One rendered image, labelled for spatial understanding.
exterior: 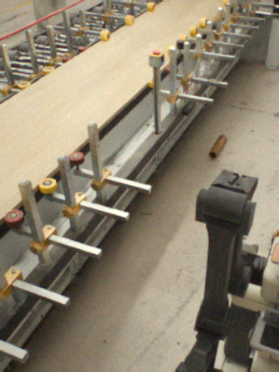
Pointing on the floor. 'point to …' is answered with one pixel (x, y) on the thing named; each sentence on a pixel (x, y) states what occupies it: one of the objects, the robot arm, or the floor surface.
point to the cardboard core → (217, 146)
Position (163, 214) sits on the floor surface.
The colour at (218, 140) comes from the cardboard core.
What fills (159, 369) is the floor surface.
